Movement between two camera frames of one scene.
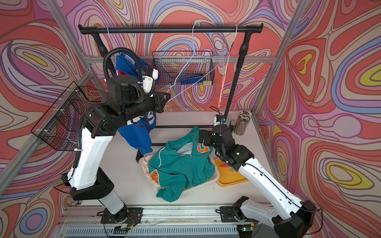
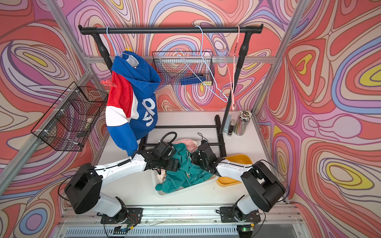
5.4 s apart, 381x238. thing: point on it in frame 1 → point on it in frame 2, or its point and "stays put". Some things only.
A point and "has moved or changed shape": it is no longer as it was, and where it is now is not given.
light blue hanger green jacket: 219,62 → 178,50
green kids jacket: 181,162 has moved or changed shape
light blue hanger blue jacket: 121,58 has moved or changed shape
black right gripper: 209,135 → 195,155
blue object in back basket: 191,80 stays put
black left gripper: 159,103 → 171,166
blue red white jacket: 137,132 stays put
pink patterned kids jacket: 144,162 → 190,144
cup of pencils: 242,122 stays put
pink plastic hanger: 219,99 → 225,53
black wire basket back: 172,65 stays put
